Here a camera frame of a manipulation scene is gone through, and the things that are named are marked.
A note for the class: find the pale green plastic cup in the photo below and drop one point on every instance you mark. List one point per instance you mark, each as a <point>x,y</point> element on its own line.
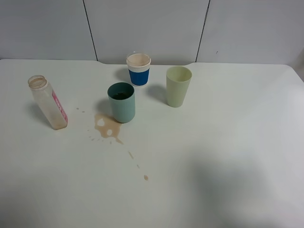
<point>177,82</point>

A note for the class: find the brown spilled drink puddle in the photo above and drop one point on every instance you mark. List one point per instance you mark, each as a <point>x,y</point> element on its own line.
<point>107,148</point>

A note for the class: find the clear bottle with pink label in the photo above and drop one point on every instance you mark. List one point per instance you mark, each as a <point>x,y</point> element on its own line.
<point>48,102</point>

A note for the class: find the blue sleeved paper cup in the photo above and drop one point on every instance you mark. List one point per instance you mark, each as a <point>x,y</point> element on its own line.
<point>139,67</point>

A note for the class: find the teal plastic cup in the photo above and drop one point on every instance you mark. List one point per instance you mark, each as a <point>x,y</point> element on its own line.
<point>122,101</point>

